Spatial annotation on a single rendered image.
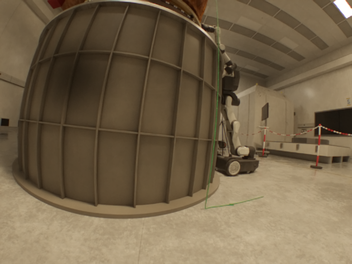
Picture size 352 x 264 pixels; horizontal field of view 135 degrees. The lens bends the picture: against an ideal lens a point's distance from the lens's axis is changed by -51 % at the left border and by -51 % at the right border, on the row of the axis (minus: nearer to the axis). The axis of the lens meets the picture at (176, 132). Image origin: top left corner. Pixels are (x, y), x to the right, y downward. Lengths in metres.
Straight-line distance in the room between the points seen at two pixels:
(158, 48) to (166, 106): 0.33
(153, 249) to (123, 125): 0.54
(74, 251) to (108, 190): 0.36
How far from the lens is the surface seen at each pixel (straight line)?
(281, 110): 8.31
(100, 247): 0.59
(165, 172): 0.81
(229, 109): 1.95
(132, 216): 0.74
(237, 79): 2.10
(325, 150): 4.85
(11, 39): 6.19
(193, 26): 1.09
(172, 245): 0.61
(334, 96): 8.68
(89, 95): 0.76
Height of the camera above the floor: 0.41
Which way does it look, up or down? 1 degrees up
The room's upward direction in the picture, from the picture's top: 6 degrees clockwise
